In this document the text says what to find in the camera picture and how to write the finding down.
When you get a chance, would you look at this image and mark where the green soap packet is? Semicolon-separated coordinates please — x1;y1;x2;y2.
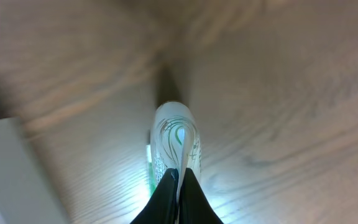
145;144;156;196

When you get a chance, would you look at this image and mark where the white box with pink interior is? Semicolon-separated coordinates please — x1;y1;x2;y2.
0;118;69;224

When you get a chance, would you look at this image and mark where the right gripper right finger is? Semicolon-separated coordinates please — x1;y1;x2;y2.
178;168;223;224

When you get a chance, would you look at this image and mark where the white lotion tube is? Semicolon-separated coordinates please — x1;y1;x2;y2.
149;101;202;200

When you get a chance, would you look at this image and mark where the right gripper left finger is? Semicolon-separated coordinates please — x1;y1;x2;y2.
131;168;178;224

